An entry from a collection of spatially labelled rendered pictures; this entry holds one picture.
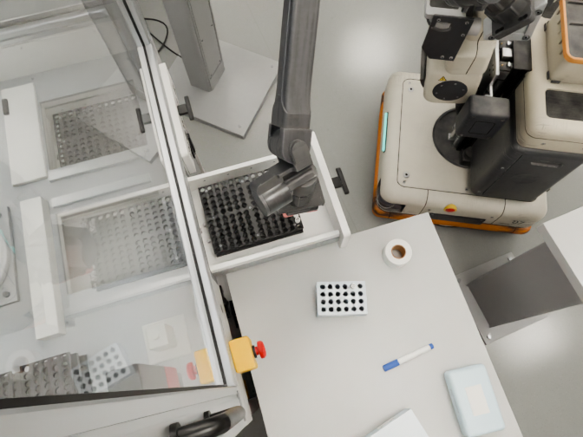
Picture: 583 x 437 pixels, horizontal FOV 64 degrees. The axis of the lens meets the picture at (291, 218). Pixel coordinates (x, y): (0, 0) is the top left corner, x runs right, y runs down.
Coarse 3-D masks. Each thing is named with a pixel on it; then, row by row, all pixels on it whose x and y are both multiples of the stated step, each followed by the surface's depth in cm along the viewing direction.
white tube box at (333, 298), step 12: (324, 288) 118; (336, 288) 122; (348, 288) 118; (360, 288) 122; (324, 300) 118; (336, 300) 118; (348, 300) 117; (360, 300) 120; (324, 312) 116; (336, 312) 116; (348, 312) 116; (360, 312) 116
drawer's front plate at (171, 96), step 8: (160, 64) 125; (160, 72) 124; (168, 72) 129; (168, 80) 123; (168, 88) 122; (168, 96) 122; (176, 96) 132; (168, 104) 121; (176, 104) 124; (176, 112) 120; (176, 120) 119; (176, 128) 118; (184, 128) 127; (176, 136) 118; (184, 136) 120; (184, 144) 117; (184, 152) 116; (184, 160) 118; (192, 160) 123; (192, 168) 124
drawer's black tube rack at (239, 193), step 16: (240, 176) 117; (256, 176) 117; (208, 192) 116; (224, 192) 116; (240, 192) 116; (208, 208) 115; (224, 208) 114; (240, 208) 114; (256, 208) 117; (208, 224) 113; (224, 224) 113; (240, 224) 114; (256, 224) 113; (272, 224) 113; (288, 224) 116; (224, 240) 115; (240, 240) 112; (256, 240) 112; (272, 240) 115
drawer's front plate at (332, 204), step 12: (312, 132) 118; (312, 144) 117; (312, 156) 120; (324, 168) 115; (324, 180) 114; (324, 192) 118; (336, 192) 113; (336, 204) 112; (336, 216) 112; (336, 228) 116; (348, 228) 110; (348, 240) 114
